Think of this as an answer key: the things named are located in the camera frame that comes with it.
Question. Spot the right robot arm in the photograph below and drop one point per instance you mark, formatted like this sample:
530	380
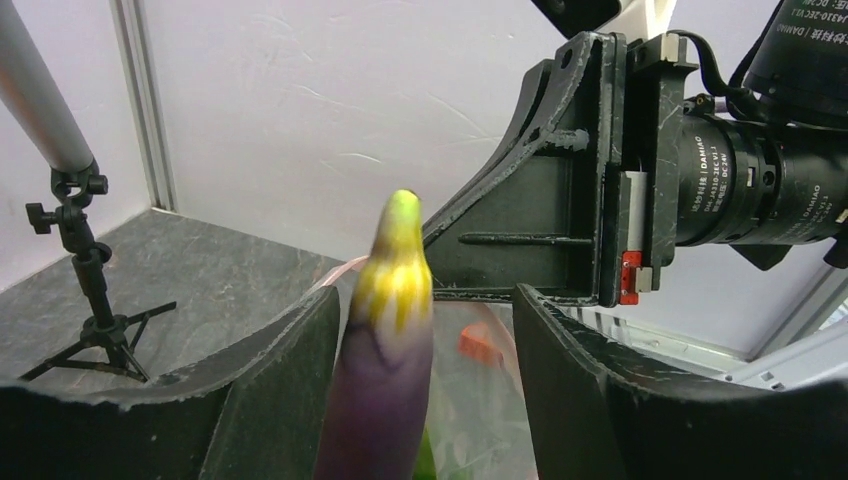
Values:
795	73

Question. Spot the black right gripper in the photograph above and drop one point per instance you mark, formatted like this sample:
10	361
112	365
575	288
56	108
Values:
757	187

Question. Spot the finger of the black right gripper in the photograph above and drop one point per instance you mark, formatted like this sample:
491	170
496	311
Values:
533	214

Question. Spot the green toy leafy vegetable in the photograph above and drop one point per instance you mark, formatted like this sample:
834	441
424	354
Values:
425	466

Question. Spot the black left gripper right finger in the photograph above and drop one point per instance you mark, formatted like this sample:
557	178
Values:
599	409

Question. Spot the clear dotted zip bag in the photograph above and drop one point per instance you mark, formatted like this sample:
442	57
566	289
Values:
476	418

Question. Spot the purple toy eggplant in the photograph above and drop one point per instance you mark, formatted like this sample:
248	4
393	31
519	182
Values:
378	397

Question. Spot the black microphone tripod stand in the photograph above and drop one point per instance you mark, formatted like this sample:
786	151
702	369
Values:
107	340

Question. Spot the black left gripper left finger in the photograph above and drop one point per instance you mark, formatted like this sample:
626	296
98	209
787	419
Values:
252	410

